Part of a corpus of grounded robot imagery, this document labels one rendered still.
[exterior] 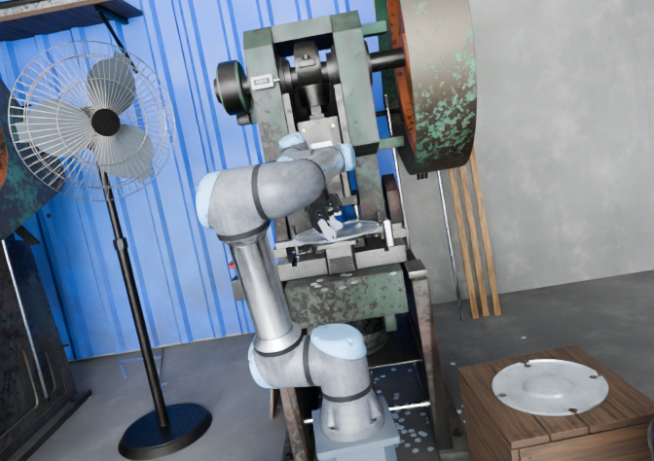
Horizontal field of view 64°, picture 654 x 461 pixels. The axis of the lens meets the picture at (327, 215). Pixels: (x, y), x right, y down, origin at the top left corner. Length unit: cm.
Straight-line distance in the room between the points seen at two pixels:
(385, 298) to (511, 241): 163
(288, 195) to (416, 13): 72
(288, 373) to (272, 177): 46
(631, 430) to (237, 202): 105
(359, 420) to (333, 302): 60
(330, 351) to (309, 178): 39
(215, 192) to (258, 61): 82
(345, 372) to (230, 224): 41
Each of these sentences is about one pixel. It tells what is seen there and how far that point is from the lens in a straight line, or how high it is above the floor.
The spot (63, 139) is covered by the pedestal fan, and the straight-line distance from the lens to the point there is 210.
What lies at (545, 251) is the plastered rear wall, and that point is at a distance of 336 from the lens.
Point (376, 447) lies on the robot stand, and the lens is 126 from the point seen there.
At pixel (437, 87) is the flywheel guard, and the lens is 154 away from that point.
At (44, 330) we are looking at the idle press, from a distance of 294.
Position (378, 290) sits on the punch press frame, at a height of 59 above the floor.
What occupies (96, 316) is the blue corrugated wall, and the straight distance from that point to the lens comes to 355.
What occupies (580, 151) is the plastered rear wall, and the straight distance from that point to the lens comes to 334.
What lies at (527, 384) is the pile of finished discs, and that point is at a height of 36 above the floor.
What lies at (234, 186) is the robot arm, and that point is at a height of 105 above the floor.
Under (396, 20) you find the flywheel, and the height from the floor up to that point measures 149.
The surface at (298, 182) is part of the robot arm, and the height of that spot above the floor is 104.
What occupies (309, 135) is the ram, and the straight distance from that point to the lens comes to 182.
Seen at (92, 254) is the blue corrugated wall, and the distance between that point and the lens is 341.
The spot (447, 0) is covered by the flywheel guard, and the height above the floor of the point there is 141.
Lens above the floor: 113
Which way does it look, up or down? 9 degrees down
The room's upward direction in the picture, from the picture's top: 10 degrees counter-clockwise
